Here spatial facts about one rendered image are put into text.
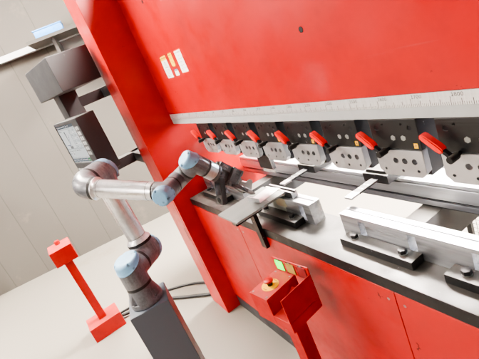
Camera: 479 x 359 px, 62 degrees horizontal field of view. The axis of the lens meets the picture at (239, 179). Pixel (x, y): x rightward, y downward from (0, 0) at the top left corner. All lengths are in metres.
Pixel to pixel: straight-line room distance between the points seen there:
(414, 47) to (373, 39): 0.11
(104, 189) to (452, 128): 1.22
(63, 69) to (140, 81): 0.42
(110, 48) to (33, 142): 2.81
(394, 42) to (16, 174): 4.62
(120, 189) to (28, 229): 3.77
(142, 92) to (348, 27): 1.58
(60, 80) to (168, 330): 1.47
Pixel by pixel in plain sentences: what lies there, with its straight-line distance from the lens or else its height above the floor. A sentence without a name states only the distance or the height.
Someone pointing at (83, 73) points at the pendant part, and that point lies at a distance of 2.55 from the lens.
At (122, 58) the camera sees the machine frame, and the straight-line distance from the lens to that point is 2.44.
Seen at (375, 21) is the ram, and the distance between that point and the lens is 1.04.
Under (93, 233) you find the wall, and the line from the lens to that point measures 5.28.
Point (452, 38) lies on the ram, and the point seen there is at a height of 1.51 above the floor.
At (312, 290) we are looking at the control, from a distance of 1.56.
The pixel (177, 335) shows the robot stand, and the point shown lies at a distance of 1.95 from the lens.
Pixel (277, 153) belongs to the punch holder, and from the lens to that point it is 1.58.
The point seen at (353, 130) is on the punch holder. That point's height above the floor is 1.31.
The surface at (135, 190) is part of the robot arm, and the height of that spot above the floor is 1.30.
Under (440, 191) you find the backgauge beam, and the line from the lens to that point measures 1.52.
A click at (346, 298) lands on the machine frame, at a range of 1.58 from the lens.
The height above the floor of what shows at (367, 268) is 0.88.
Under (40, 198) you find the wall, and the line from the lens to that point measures 5.20.
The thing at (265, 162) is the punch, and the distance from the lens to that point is 1.77.
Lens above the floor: 1.67
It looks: 19 degrees down
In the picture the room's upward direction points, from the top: 23 degrees counter-clockwise
